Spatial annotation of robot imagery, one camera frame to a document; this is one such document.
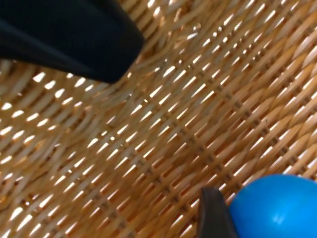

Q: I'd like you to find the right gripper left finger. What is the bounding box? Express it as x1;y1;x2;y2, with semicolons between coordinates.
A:
0;0;146;84

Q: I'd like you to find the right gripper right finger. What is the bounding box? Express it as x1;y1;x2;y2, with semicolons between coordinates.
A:
199;186;239;238

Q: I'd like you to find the blue ball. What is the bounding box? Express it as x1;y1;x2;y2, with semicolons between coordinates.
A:
226;174;317;238

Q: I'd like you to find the pale brown wicker basket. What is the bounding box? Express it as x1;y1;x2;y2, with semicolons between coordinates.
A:
0;0;317;238

